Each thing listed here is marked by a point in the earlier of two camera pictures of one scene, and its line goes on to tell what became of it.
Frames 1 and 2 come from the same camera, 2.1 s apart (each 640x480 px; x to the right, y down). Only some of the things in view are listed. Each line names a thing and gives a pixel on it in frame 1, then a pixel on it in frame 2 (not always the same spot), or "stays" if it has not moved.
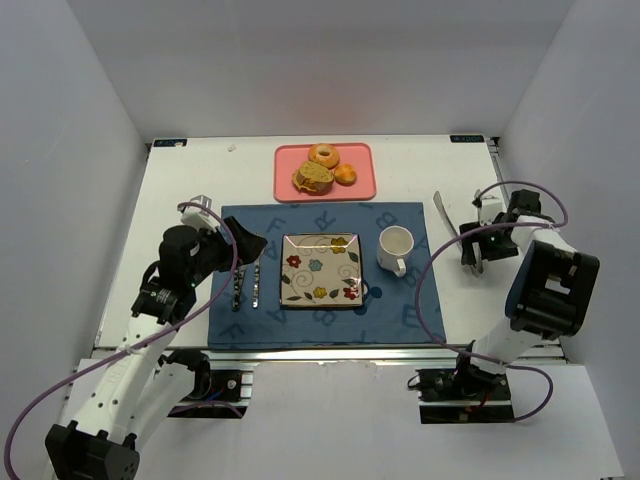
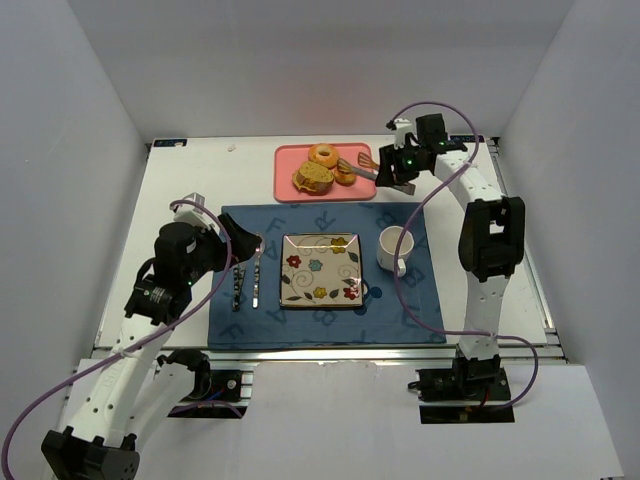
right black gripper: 473,242 → 393,165
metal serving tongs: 475,269 → 365,160
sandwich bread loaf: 313,178 stays
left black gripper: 229,245 stays
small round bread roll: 345,175 stays
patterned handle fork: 237,282 stays
